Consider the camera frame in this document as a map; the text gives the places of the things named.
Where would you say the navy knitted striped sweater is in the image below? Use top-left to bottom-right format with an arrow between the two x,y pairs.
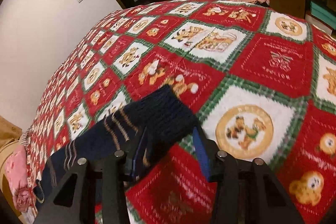
33,85 -> 199,209

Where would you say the pink folded quilt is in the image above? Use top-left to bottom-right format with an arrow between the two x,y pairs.
5,144 -> 34,213

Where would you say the cream curved headboard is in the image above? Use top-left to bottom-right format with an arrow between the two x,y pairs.
0,140 -> 26,223

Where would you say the red Christmas patchwork bedspread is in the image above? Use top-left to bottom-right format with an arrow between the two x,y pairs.
27,0 -> 335,223

